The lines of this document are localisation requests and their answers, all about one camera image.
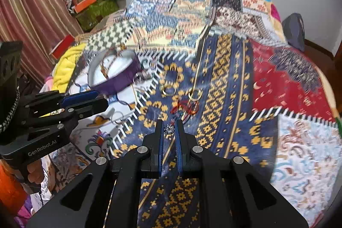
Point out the person's left hand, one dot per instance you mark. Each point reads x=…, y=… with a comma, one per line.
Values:
x=34, y=173

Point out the orange cloth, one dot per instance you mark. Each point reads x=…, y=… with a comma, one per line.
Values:
x=10, y=188

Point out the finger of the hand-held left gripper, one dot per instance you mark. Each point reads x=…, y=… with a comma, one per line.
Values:
x=92, y=106
x=80, y=96

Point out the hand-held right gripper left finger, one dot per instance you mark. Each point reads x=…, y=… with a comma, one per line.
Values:
x=159, y=143

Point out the red flat box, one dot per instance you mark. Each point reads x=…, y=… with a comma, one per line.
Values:
x=62, y=46

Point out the striped curtain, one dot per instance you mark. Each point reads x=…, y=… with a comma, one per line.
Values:
x=29, y=11

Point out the yellow cloth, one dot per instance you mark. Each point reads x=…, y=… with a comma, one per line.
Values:
x=65, y=67

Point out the green bag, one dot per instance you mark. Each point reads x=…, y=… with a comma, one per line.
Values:
x=97, y=13

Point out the round purple jewelry box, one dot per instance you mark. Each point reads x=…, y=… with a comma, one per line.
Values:
x=117, y=81

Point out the small silver ornament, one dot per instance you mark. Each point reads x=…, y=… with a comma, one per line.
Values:
x=168, y=128

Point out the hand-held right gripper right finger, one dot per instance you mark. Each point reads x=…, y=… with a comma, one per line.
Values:
x=179, y=146

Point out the orange box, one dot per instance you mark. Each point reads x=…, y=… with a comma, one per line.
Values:
x=85, y=3

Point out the colourful patchwork blanket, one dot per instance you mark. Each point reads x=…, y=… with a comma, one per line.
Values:
x=240, y=78

